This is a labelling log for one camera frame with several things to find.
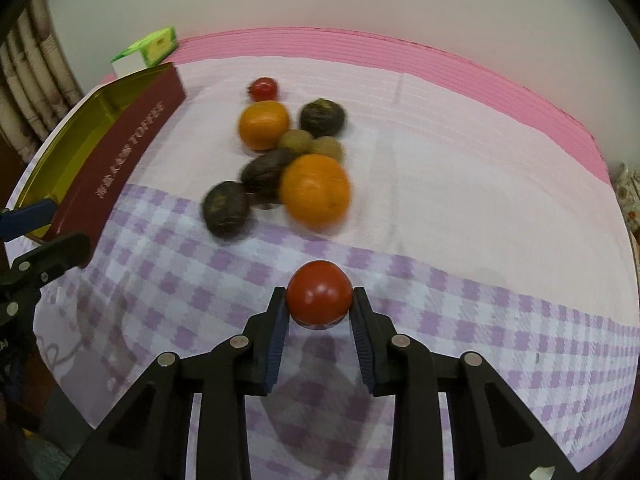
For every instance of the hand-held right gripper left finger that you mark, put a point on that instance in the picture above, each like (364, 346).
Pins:
(277, 350)

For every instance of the beige patterned curtain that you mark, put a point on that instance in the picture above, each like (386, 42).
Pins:
(35, 70)

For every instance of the pink striped mat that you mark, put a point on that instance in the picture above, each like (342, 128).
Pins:
(400, 60)

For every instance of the small red cherry tomato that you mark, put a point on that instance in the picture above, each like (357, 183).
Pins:
(263, 89)

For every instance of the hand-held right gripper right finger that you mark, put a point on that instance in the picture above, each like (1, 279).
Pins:
(361, 350)

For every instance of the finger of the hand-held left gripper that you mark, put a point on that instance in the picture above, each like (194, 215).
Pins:
(60, 255)
(27, 217)

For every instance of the large red tomato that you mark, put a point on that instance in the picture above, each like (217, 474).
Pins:
(319, 294)

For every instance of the green tissue box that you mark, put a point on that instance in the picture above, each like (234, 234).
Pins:
(147, 50)

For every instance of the red and gold tin box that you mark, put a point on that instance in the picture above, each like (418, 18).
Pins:
(125, 155)

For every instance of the brown longan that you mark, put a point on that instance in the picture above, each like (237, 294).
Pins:
(327, 148)
(294, 141)

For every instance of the floral patterned fabric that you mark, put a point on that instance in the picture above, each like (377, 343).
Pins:
(627, 200)

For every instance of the dark passion fruit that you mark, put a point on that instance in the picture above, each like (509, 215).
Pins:
(264, 172)
(322, 117)
(226, 209)

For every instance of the orange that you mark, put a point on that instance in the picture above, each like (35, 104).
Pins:
(264, 125)
(315, 191)

